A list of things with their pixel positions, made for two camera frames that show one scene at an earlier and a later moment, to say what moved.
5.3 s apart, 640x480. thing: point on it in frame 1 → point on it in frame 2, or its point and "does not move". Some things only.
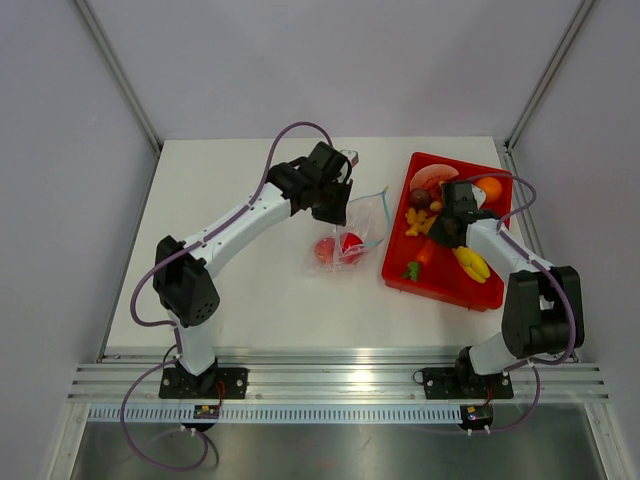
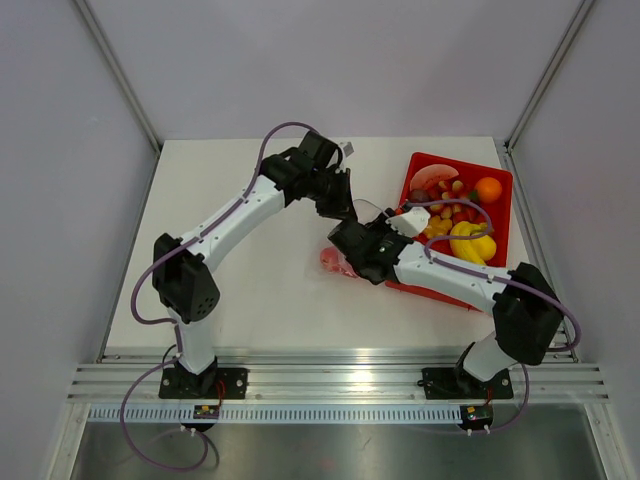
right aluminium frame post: [582, 12] does not move
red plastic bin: [446, 274] does not move
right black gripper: [436, 234] → [383, 222]
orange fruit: [491, 187] does not move
